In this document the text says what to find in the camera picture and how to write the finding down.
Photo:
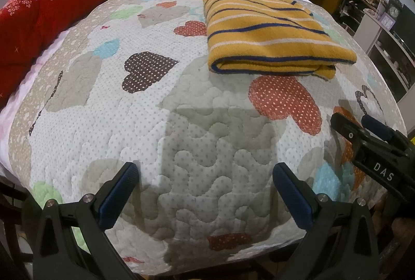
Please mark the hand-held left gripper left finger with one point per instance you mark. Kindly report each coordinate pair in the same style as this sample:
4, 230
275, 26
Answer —
118, 195

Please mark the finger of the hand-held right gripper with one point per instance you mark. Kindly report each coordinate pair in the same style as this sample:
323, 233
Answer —
348, 130
377, 126

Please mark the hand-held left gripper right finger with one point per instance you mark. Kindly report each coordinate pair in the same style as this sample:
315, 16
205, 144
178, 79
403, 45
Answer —
295, 195

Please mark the yellow striped sweater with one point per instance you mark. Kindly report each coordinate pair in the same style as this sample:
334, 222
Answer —
266, 36

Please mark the white open shelf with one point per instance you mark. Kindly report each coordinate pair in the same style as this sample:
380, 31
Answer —
385, 49

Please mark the heart patchwork quilt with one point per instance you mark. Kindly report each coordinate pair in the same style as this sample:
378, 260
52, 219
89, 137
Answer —
194, 137

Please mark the small purple clock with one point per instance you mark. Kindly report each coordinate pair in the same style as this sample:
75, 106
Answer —
387, 22

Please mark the black mantel clock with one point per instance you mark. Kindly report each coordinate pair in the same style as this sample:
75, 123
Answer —
394, 12

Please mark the red floral blanket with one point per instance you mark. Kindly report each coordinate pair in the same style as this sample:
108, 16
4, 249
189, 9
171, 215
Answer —
48, 17

